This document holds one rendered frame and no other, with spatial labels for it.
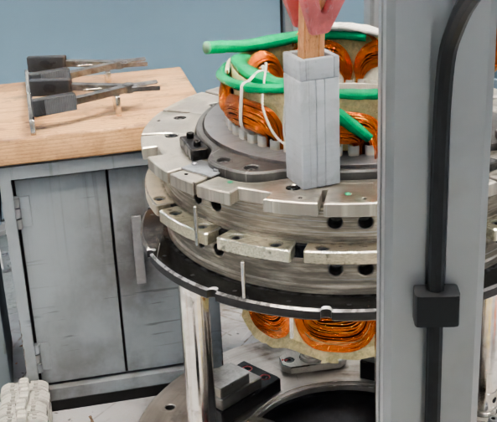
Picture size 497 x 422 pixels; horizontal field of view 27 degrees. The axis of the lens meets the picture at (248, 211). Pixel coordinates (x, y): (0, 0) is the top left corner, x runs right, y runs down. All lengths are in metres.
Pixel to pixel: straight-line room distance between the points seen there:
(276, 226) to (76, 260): 0.33
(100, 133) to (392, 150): 0.67
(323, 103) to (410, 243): 0.39
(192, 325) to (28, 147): 0.22
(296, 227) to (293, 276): 0.04
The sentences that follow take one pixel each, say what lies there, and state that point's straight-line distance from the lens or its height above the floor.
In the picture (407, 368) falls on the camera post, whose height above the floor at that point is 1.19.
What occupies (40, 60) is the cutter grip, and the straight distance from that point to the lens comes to 1.10.
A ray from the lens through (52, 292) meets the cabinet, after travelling 1.02.
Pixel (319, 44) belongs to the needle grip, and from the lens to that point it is 0.69.
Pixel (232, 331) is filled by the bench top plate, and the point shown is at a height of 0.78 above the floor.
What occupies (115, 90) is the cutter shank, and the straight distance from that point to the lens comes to 0.98.
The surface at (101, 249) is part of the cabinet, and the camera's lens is 1.00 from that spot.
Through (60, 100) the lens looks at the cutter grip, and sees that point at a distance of 0.96.
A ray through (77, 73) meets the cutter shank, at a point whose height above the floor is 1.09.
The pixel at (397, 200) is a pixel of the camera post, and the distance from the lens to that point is 0.30.
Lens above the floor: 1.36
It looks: 23 degrees down
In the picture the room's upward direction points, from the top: 3 degrees counter-clockwise
